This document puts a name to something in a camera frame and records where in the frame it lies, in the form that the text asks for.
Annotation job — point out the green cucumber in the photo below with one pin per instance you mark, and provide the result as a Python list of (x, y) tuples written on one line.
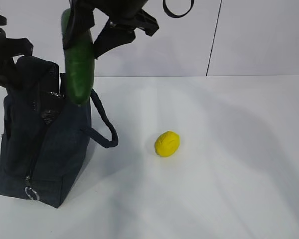
[(79, 69)]

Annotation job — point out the yellow lemon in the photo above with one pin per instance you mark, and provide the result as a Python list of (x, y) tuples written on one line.
[(167, 144)]

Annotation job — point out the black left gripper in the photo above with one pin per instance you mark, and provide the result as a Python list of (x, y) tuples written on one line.
[(9, 48)]

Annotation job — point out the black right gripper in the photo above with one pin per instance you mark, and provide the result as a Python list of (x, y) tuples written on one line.
[(128, 13)]

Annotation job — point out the navy blue lunch bag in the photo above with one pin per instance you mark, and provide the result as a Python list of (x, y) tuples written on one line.
[(45, 137)]

